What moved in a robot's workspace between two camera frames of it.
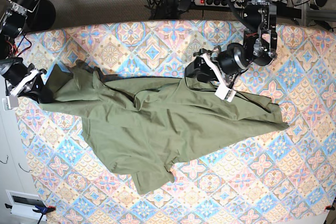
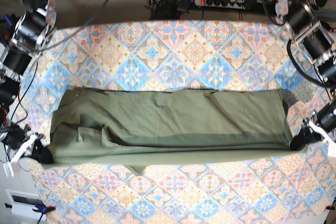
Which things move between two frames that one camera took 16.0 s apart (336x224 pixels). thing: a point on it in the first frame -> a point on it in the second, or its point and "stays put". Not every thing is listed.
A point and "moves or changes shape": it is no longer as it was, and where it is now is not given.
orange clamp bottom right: x=329 y=207 stays put
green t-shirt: x=142 y=126 moves or changes shape
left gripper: x=39 y=91 -> x=18 y=141
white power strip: x=219 y=2 stays put
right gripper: x=198 y=67 -> x=306 y=136
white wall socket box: x=23 y=204 stays put
